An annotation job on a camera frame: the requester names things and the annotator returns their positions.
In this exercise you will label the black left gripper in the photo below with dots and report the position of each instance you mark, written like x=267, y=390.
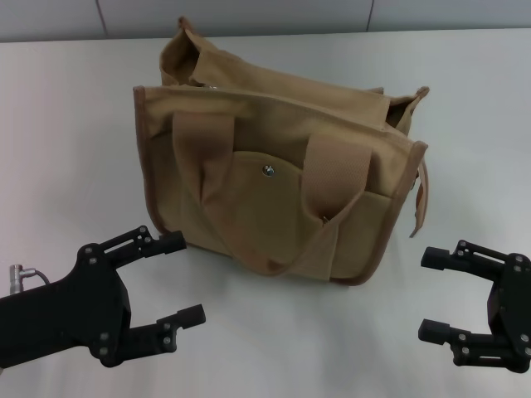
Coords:
x=74, y=307

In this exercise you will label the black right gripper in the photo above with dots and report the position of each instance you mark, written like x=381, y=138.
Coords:
x=516, y=307

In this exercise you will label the khaki canvas food bag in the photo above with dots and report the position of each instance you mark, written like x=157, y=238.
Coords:
x=265, y=207

